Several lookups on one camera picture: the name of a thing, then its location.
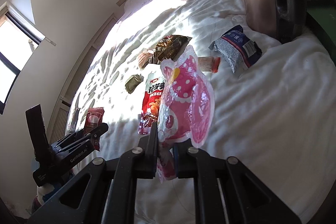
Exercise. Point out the window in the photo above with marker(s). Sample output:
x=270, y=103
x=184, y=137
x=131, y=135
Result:
x=19, y=40

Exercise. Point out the black smartphone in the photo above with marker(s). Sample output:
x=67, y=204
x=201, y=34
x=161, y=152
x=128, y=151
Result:
x=74, y=120

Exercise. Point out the pink owl snack bag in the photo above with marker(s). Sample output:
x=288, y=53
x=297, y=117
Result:
x=186, y=109

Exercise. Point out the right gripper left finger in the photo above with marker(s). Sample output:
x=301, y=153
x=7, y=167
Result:
x=147, y=162

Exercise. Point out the white bed duvet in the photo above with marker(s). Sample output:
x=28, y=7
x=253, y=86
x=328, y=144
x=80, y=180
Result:
x=278, y=117

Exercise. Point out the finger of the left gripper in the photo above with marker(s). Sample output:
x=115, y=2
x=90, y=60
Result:
x=96, y=132

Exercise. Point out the red white snack packet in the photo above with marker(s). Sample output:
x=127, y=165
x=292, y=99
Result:
x=93, y=119

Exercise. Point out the radiator cover panel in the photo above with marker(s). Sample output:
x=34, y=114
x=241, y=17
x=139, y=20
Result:
x=58, y=120

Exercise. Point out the wall socket plate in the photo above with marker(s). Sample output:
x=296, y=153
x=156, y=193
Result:
x=120, y=2

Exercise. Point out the dark brown snack bag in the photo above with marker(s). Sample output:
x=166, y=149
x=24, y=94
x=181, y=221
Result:
x=168, y=47

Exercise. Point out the small green wrapped snack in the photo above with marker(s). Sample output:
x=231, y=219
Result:
x=133, y=82

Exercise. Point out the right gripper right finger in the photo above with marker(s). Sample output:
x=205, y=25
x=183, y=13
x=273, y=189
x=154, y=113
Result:
x=185, y=165

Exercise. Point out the orange clear wafer packet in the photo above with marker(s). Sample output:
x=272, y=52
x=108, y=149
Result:
x=209, y=64

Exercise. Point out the pale pink wrapped snack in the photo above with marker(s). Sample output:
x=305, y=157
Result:
x=145, y=57

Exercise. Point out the red spicy strips packet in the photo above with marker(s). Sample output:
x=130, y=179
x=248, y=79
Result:
x=155, y=84

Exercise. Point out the blue white snack pack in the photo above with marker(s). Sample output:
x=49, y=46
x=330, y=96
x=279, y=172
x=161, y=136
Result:
x=239, y=51

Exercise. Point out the green tray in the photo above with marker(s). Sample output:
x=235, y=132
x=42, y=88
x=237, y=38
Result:
x=320, y=19

